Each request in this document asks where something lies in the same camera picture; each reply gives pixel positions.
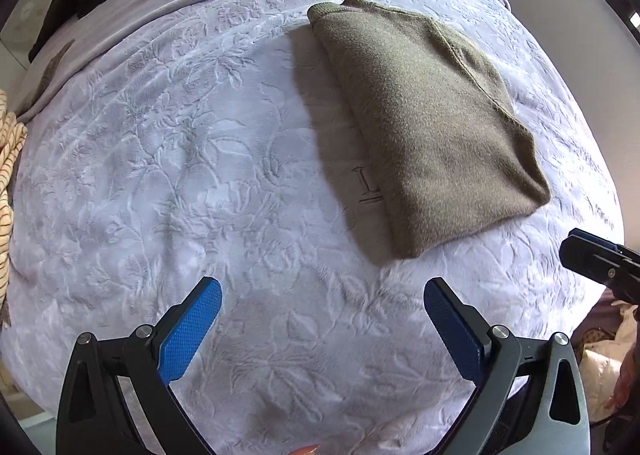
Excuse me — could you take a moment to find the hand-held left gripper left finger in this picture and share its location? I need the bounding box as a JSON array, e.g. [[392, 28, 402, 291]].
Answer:
[[57, 277, 222, 455]]

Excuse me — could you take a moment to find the olive knit sweater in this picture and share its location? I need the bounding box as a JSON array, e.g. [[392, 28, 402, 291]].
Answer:
[[306, 0, 552, 260]]

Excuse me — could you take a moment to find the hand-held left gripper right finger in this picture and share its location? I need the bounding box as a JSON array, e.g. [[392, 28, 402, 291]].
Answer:
[[424, 277, 591, 455]]

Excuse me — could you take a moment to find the yellow striped garment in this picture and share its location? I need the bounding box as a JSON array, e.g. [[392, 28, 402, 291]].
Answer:
[[0, 90, 28, 326]]

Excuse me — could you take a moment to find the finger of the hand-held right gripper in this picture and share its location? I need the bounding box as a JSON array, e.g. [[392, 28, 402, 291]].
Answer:
[[559, 229, 640, 306]]

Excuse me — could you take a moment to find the patterned cream cloth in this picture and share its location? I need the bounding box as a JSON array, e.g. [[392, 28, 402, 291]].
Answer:
[[575, 300, 640, 436]]

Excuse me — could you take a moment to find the lavender embossed blanket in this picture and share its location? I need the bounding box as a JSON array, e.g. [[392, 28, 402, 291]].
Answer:
[[0, 0, 626, 455]]

